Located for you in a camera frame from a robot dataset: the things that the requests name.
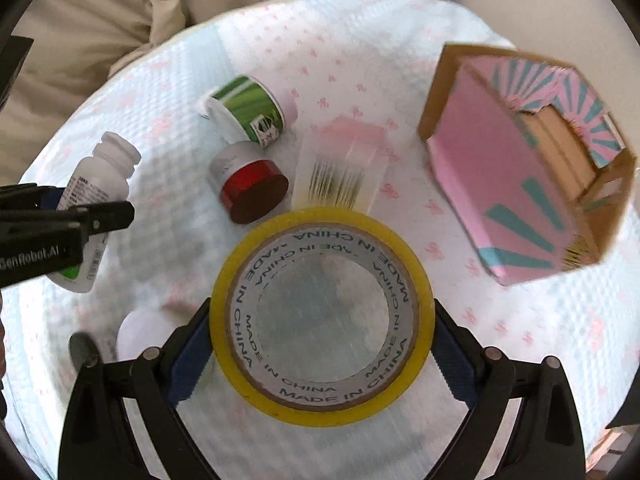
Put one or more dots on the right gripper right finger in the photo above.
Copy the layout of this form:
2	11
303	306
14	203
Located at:
545	441

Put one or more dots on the pink cardboard box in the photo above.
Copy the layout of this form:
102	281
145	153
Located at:
530	159

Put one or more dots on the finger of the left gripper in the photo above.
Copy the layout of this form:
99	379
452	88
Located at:
100	217

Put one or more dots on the beige curtain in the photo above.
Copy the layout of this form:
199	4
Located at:
77	45

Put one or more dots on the red lid small jar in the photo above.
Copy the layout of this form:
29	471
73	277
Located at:
248	183

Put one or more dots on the yellow tape roll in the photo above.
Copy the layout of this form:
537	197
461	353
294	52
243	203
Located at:
322	317

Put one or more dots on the red pink carton box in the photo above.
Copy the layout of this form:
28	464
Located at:
341	164

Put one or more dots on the green white jar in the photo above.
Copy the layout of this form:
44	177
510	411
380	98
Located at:
256	107

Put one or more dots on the white medicine bottle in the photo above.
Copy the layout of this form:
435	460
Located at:
100	178

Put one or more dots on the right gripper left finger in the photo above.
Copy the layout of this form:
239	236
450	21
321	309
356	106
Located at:
97	439

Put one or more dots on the blue white bed cover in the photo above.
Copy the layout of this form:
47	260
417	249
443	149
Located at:
369	60

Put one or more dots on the white round jar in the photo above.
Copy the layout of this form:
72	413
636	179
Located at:
142	329

